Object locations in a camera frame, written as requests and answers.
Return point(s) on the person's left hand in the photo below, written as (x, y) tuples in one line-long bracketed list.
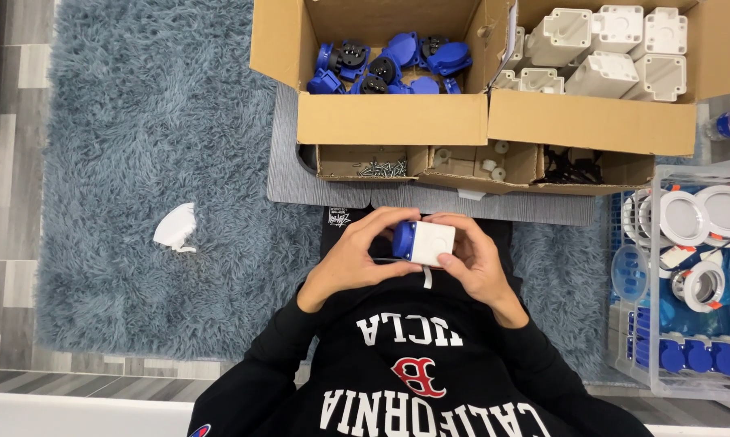
[(346, 261)]

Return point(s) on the clear plastic crate with fixtures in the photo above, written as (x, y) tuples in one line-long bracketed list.
[(680, 273)]

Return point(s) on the white socket box blue cover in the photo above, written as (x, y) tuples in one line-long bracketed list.
[(428, 243)]

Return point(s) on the white paper sheet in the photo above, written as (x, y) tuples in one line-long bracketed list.
[(505, 48)]

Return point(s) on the white ledge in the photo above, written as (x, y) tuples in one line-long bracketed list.
[(79, 416)]

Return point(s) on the blue-grey shaggy rug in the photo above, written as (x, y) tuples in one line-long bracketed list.
[(158, 152)]

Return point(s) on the heap of black plastic parts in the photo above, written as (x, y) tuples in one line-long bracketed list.
[(574, 169)]

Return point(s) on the cardboard box of white housings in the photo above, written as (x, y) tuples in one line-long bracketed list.
[(589, 124)]

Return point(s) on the white round grommet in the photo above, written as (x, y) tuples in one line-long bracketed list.
[(498, 174), (442, 157), (490, 165), (501, 147)]

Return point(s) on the small cardboard tray with screws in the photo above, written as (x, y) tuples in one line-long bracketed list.
[(340, 164)]

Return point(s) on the pile of blue socket covers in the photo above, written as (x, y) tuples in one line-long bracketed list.
[(389, 64)]

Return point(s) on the grey ribbed mat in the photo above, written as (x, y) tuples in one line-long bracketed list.
[(340, 191)]

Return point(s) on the thin grey screwdriver shaft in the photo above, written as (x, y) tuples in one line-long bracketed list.
[(386, 260)]

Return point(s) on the heap of silver screws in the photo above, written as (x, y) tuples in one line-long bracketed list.
[(384, 168)]

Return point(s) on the black round container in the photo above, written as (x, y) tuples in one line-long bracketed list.
[(305, 161)]

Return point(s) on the small cardboard tray black parts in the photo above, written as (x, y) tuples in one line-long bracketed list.
[(626, 176)]

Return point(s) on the black printed sweatshirt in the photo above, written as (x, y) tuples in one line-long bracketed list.
[(413, 364)]

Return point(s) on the black trousers with white label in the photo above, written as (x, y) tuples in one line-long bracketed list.
[(492, 236)]

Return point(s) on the white paper tag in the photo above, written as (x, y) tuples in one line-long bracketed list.
[(471, 194)]

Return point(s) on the person's right hand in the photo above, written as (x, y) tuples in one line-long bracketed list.
[(477, 270)]

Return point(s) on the pile of white plastic housings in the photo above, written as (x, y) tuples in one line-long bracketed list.
[(601, 54)]

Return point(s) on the cardboard box of blue parts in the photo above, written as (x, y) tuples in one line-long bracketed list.
[(389, 118)]

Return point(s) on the small cardboard tray with grommets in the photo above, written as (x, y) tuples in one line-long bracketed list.
[(462, 170)]

